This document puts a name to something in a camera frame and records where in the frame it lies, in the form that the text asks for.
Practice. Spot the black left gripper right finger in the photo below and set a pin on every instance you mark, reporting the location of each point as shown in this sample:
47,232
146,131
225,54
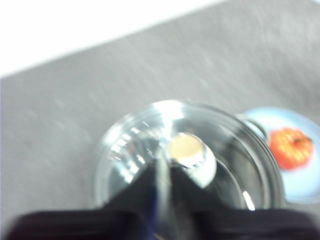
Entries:
225,225

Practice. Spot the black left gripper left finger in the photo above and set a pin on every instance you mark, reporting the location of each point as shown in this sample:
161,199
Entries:
120,220

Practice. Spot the glass lid with green knob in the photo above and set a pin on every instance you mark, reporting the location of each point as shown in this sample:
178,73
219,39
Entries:
186,150

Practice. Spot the orange pumpkin with green stem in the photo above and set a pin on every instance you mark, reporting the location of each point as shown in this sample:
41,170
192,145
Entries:
291,148

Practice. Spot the blue round plate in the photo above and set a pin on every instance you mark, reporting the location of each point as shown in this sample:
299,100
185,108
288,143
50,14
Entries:
300,185

